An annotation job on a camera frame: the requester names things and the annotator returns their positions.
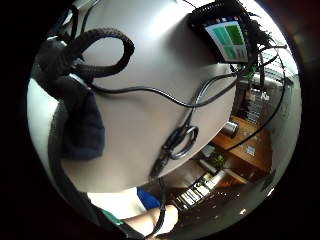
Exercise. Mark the tablet with green screen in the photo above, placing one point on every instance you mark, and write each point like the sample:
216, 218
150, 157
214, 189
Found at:
230, 38

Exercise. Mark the storage shelf with items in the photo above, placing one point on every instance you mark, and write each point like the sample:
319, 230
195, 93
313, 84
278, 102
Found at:
255, 103

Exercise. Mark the green potted plant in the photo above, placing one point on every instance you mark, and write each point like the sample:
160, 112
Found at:
218, 160

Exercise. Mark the striped white rack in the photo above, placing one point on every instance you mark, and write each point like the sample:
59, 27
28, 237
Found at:
196, 191

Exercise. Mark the wooden desk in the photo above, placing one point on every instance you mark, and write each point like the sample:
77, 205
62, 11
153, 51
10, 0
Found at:
253, 150

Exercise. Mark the metal cup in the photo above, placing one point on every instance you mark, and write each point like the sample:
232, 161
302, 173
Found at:
230, 128

